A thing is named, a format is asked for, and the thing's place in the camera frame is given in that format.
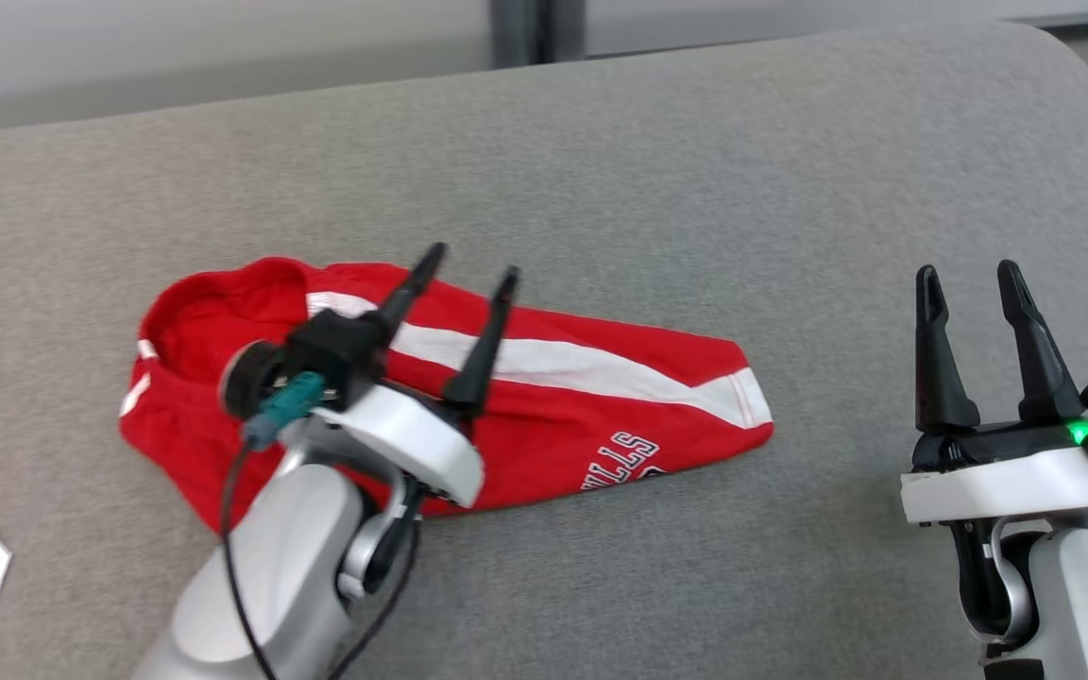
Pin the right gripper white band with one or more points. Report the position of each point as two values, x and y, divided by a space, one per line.
997 491

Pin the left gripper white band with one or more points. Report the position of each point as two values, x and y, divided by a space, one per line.
412 439

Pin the red white sports jersey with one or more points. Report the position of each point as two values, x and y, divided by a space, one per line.
563 416

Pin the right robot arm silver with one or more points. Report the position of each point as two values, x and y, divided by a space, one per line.
1073 586

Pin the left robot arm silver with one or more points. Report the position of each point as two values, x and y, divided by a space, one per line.
270 567

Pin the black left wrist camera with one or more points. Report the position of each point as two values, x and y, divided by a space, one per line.
336 345

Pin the grey partition post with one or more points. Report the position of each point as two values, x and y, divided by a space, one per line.
511 28

